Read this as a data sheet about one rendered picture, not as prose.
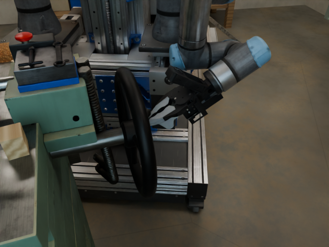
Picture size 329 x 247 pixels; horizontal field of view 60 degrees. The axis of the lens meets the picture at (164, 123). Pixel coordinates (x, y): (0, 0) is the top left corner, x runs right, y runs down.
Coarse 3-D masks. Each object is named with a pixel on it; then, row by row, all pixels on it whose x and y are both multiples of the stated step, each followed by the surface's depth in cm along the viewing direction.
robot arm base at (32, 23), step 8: (40, 8) 97; (48, 8) 100; (24, 16) 98; (32, 16) 98; (40, 16) 99; (48, 16) 101; (24, 24) 99; (32, 24) 99; (40, 24) 99; (48, 24) 101; (56, 24) 104; (32, 32) 100; (40, 32) 100; (48, 32) 101; (56, 32) 104
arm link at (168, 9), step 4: (156, 0) 96; (160, 0) 93; (164, 0) 92; (168, 0) 91; (172, 0) 91; (176, 0) 91; (180, 0) 92; (156, 4) 97; (160, 4) 94; (164, 4) 93; (168, 4) 92; (172, 4) 92; (176, 4) 92; (160, 8) 95; (164, 8) 93; (168, 8) 93; (172, 8) 93; (176, 8) 93
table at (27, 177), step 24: (0, 72) 66; (0, 96) 58; (0, 120) 52; (48, 144) 53; (72, 144) 55; (0, 168) 43; (24, 168) 43; (0, 192) 40; (24, 192) 40; (0, 216) 37; (24, 216) 37; (0, 240) 34; (24, 240) 35
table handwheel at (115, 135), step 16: (128, 80) 53; (128, 96) 51; (128, 112) 63; (144, 112) 50; (128, 128) 60; (144, 128) 49; (96, 144) 60; (112, 144) 61; (128, 144) 61; (144, 144) 49; (128, 160) 73; (144, 160) 50; (144, 176) 52; (144, 192) 56
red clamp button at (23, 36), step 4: (20, 32) 52; (24, 32) 52; (28, 32) 52; (16, 36) 51; (20, 36) 51; (24, 36) 51; (28, 36) 51; (32, 36) 52; (20, 40) 51; (24, 40) 51; (28, 40) 52
